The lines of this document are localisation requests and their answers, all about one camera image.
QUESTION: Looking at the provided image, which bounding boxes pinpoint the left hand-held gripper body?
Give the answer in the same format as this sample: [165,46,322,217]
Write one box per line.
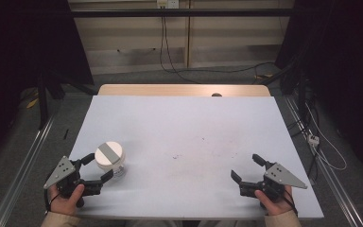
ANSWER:
[43,155,103,200]

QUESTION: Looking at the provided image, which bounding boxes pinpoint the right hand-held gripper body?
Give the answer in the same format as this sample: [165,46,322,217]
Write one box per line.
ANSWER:
[239,162,308,202]

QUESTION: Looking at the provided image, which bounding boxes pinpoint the white round jar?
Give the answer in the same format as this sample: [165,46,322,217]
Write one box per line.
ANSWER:
[94,141,127,178]

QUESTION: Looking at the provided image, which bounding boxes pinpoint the grey tape strip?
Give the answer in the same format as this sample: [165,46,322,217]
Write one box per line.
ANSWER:
[97,142,123,162]

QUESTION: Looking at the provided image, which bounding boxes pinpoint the person's right hand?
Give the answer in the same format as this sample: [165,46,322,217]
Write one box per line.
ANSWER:
[254,184,294,217]

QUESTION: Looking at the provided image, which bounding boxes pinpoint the person's left hand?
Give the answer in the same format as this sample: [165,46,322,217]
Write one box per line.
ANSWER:
[48,183,85,216]

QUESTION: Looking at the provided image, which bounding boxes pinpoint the white table sheet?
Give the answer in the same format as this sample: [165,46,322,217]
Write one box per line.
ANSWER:
[45,95,325,220]

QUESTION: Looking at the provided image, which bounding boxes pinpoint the black metal stand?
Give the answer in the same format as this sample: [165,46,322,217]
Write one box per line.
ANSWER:
[36,68,66,131]

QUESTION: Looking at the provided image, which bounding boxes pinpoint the yellow floor tape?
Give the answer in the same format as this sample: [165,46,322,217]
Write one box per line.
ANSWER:
[26,97,41,110]

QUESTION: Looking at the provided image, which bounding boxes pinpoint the black curtain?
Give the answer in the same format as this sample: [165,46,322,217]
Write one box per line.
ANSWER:
[274,0,363,178]
[0,0,95,165]

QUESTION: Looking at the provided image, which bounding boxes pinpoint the black horizontal bar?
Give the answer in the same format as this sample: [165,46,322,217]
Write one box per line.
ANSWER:
[70,9,295,18]

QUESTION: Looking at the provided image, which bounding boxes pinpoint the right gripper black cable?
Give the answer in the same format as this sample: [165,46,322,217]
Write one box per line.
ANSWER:
[283,184,299,218]

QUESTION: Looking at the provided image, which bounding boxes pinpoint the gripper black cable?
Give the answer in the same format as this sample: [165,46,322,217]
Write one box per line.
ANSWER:
[43,188,61,213]
[283,184,299,218]

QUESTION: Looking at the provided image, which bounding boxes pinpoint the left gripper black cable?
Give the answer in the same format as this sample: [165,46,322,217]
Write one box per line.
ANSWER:
[43,188,61,213]

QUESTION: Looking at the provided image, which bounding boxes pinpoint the aluminium floor rail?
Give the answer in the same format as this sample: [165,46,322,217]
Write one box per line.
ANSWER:
[284,95,363,227]
[0,116,55,227]

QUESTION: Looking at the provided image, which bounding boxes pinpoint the white floor cable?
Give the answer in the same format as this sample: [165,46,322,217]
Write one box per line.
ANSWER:
[304,103,348,172]

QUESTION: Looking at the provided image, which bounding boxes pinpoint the black hanging wall cable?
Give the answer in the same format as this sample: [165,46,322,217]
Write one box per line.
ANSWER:
[159,16,200,85]

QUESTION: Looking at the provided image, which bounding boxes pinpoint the white wall socket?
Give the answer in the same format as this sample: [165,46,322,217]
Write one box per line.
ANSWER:
[156,0,181,9]

